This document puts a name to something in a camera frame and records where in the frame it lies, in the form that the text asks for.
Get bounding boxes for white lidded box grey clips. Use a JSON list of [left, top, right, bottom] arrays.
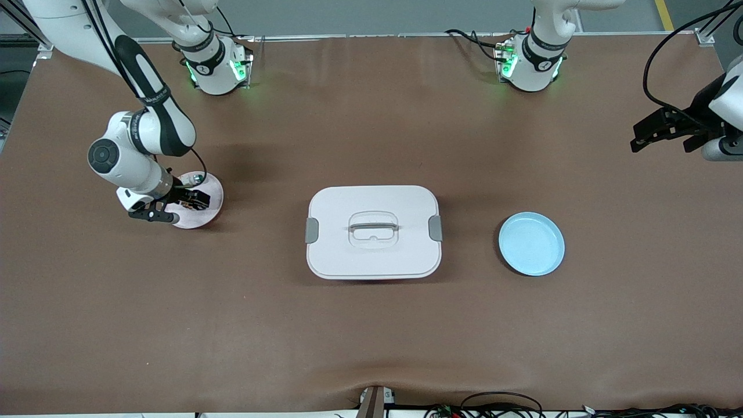
[[305, 185, 443, 281]]

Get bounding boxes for pink round plate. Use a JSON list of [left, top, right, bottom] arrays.
[[164, 171, 225, 230]]

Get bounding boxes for light blue round plate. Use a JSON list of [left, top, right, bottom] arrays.
[[498, 211, 565, 277]]

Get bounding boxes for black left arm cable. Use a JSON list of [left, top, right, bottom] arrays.
[[642, 0, 743, 125]]

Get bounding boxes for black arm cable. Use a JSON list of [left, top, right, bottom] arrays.
[[642, 0, 743, 125], [80, 0, 208, 188]]

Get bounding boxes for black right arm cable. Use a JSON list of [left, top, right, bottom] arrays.
[[80, 0, 208, 188]]

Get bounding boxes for black base power cable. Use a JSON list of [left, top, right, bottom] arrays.
[[445, 28, 526, 63], [214, 6, 254, 42]]

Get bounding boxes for tangled black cable bundle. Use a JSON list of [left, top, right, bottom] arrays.
[[423, 392, 743, 418]]

